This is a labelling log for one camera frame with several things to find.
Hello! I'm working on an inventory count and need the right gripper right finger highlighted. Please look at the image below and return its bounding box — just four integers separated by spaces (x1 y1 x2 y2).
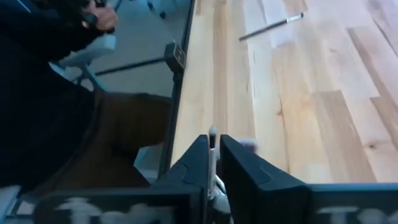
219 134 398 224

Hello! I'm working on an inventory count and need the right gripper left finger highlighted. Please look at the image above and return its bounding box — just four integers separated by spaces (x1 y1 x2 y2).
32 134 210 224

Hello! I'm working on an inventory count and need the white-tipped black makeup brush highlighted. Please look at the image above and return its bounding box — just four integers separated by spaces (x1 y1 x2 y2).
207 125 233 224

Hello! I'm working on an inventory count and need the thin black makeup brush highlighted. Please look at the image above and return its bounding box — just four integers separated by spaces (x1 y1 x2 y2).
238 11 305 42

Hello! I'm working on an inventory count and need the light grey chair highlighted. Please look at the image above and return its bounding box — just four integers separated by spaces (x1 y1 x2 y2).
49 33 118 93

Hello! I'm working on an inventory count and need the person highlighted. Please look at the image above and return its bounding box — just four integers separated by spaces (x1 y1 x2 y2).
0 0 172 194

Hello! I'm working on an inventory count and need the person's hand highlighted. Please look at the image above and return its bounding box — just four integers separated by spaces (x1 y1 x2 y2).
81 0 119 34

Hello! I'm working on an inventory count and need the black handheld controller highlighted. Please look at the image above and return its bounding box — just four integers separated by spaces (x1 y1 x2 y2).
80 11 116 35

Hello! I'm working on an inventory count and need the black metal table frame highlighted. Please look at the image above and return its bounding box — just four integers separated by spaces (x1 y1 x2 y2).
157 0 196 180

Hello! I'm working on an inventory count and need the black table-level camera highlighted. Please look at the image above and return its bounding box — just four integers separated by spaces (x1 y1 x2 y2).
164 41 187 75

